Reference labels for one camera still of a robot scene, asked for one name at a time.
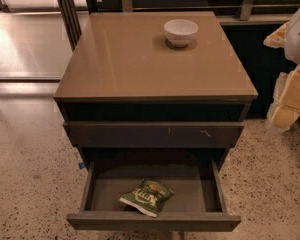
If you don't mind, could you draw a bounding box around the white ceramic bowl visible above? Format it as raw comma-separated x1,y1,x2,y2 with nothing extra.
164,19,198,48

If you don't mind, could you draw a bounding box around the green jalapeno chip bag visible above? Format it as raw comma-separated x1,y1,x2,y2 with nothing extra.
119,179,174,218

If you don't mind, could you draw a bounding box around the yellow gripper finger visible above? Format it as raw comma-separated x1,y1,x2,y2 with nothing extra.
269,65,300,130
263,23,288,48

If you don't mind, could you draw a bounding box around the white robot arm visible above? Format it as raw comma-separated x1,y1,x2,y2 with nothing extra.
263,8,300,133

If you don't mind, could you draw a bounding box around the open middle drawer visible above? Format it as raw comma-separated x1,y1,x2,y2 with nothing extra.
67,160,241,232

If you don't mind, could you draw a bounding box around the closed top drawer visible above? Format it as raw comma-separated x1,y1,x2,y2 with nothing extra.
64,121,244,148

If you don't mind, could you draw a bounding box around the blue tape piece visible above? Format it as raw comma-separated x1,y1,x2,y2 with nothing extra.
78,162,85,170

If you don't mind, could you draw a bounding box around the grey drawer cabinet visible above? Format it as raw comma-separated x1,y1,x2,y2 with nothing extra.
54,12,258,164

